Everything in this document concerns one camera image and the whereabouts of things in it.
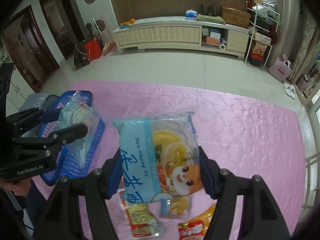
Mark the white slippers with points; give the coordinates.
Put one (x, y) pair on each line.
(289, 90)

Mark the white wire shelf rack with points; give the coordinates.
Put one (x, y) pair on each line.
(263, 28)

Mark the grey lace-trimmed cloth chair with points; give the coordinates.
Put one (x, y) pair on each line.
(39, 100)

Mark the blue plastic basket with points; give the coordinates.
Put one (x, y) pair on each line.
(66, 165)

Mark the broom and dustpan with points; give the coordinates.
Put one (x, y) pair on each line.
(108, 44)

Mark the cream TV cabinet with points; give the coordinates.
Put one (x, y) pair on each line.
(177, 32)

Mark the patterned beige curtain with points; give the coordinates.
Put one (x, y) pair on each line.
(308, 48)

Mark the paper towel roll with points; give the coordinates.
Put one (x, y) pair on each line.
(222, 46)

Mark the plate of oranges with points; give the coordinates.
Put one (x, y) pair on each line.
(127, 24)

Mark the red yellow snack pouch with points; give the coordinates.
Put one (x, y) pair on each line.
(143, 224)

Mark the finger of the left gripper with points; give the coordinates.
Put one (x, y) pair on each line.
(60, 137)
(32, 117)

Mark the black bag on floor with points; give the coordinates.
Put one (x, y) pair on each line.
(80, 55)

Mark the pink quilted table cover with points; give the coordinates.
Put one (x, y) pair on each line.
(244, 135)

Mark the green folded towel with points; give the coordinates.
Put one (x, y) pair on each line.
(212, 19)

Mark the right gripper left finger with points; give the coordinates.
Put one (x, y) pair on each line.
(61, 219)

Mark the cardboard box on cabinet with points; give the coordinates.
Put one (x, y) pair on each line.
(236, 17)

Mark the light blue egg-yolk pastry bag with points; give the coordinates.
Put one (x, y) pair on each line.
(159, 157)

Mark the orange yellow snack bag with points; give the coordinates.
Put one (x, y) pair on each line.
(196, 228)

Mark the blue tissue pack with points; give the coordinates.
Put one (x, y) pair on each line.
(191, 14)

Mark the clear pack blue biscuits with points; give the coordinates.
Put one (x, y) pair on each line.
(76, 113)

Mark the red shopping bag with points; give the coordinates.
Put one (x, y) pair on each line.
(93, 50)

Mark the pink gift bag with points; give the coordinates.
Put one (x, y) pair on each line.
(281, 68)

